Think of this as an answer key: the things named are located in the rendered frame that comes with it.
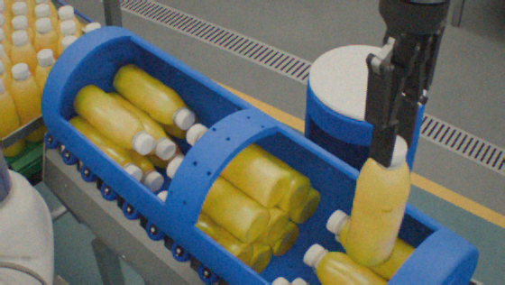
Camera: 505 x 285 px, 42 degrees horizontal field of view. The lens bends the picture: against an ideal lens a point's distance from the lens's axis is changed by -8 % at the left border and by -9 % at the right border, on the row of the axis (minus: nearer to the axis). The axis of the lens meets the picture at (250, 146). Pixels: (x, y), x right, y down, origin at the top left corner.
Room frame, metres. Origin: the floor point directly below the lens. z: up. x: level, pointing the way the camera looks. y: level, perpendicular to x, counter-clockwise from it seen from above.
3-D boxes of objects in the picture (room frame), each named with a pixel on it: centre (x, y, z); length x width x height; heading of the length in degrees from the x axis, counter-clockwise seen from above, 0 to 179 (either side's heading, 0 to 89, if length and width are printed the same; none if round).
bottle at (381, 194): (0.61, -0.17, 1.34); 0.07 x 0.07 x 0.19
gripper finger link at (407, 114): (0.63, -0.19, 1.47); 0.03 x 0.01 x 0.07; 46
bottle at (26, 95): (1.23, 0.53, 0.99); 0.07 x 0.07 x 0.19
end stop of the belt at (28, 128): (1.27, 0.44, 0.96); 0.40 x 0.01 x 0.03; 136
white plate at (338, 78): (1.27, -0.27, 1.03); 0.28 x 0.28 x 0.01
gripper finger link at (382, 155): (0.59, -0.15, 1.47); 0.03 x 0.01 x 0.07; 46
